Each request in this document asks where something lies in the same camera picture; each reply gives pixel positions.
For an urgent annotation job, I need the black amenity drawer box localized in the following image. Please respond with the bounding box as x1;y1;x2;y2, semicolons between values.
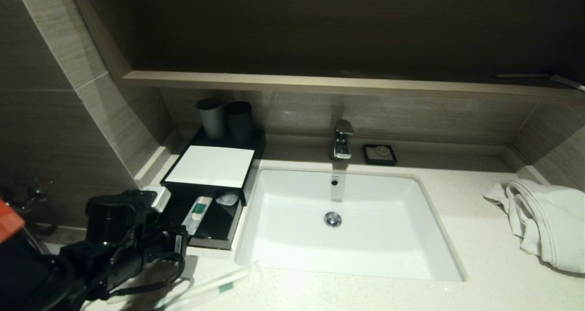
160;127;266;207

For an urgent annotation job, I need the comb green label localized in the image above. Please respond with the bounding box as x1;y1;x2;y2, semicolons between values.
182;196;213;236

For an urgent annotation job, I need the clear green-print toothbrush packet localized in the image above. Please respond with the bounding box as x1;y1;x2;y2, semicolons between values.
155;260;262;311

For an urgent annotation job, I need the grey tumbler cup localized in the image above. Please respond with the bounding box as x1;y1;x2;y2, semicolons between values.
196;98;226;140

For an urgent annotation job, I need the black tumbler cup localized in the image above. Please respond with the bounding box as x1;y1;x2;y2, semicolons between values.
224;102;254;142

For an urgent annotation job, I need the chrome faucet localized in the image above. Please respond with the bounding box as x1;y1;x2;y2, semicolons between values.
330;120;354;161

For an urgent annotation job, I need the white ceramic sink basin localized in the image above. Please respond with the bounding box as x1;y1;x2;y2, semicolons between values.
234;166;467;283

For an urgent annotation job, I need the black square soap dish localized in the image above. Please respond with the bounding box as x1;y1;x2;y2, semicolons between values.
362;144;397;167

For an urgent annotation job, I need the white folded towel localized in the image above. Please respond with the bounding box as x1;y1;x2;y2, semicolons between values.
482;179;585;274

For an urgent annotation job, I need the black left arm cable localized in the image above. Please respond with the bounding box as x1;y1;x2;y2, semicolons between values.
27;252;186;311

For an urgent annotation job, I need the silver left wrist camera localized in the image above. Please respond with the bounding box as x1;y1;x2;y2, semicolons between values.
141;186;171;214

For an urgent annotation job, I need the chrome wall fixture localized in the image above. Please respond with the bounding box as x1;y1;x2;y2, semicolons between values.
0;183;48;236

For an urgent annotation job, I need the wooden wall shelf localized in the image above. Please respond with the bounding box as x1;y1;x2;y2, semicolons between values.
122;71;585;102

